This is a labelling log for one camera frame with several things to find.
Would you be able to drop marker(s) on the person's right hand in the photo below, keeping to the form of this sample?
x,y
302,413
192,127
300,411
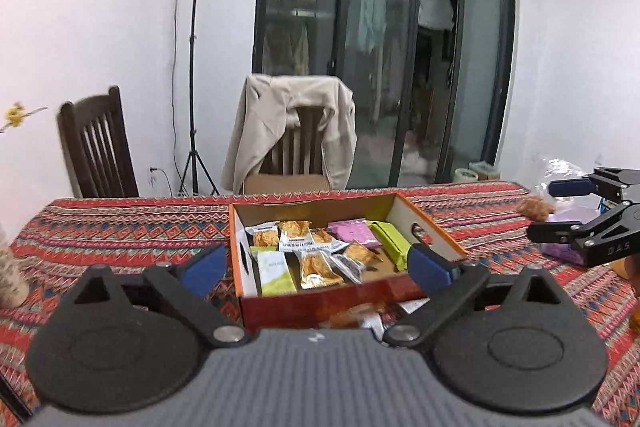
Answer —
x,y
636,279

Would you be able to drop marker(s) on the yellow flower sprig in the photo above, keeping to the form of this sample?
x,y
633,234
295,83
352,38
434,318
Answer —
x,y
15,114

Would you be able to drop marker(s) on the patterned red tablecloth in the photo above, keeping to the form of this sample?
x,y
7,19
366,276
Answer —
x,y
125,227

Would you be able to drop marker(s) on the heap of assorted snack packets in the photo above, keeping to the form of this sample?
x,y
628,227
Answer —
x,y
305,237

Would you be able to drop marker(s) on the white wall socket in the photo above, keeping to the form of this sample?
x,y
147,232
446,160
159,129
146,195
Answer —
x,y
153,172

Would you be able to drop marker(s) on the beige jacket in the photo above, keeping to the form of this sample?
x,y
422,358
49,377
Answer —
x,y
270,117

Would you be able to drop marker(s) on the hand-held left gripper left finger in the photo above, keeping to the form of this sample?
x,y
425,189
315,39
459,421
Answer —
x,y
202,269

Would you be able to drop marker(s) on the clear plastic bag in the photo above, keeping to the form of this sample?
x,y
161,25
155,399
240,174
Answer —
x,y
560,167

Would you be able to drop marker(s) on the black framed sliding glass door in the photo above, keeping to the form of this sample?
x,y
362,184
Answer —
x,y
480,57

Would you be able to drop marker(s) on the clear pastry snack packet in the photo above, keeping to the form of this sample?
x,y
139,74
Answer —
x,y
350,317

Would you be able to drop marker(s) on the jacket-draped wooden chair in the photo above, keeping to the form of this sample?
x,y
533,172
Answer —
x,y
300,147

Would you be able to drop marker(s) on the red cardboard box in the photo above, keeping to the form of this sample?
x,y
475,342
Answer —
x,y
280,312

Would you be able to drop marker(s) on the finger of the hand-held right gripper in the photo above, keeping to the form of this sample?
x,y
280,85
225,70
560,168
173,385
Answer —
x,y
567,188
550,232

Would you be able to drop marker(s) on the pale green hanging shirt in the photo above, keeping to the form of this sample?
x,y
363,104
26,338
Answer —
x,y
372,7

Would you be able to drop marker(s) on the dark wooden chair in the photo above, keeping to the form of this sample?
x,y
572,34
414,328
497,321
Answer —
x,y
100,147

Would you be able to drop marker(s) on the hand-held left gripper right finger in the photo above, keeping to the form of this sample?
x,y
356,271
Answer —
x,y
430,267

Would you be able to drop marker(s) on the brown pastry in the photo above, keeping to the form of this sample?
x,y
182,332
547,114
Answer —
x,y
535,206

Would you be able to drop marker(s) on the purple tissue pack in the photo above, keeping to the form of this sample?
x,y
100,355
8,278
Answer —
x,y
557,252

